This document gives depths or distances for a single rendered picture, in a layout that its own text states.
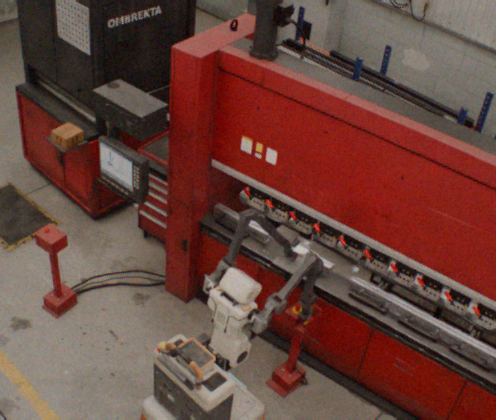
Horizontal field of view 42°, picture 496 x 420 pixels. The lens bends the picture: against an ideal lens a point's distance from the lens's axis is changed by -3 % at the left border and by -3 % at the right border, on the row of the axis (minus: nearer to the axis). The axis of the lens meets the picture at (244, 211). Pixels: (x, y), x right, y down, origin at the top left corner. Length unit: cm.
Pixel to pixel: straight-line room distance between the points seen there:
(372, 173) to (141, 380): 238
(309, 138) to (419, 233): 93
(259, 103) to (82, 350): 241
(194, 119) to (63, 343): 212
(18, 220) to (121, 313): 158
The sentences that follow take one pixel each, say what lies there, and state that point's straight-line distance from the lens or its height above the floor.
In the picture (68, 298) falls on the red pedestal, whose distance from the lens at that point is 568.
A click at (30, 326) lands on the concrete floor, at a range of 567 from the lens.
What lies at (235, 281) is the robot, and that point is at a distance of 405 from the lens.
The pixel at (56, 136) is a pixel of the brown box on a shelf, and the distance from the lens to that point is 585.
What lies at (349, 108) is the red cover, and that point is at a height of 226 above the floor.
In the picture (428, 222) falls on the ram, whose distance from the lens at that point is 421.
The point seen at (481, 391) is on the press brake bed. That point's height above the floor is 74.
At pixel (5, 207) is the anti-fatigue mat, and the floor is 1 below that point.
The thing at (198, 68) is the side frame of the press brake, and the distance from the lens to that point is 441.
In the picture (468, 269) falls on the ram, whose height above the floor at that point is 154.
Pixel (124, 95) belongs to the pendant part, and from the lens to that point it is 462.
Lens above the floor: 421
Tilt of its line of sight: 39 degrees down
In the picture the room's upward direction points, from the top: 7 degrees clockwise
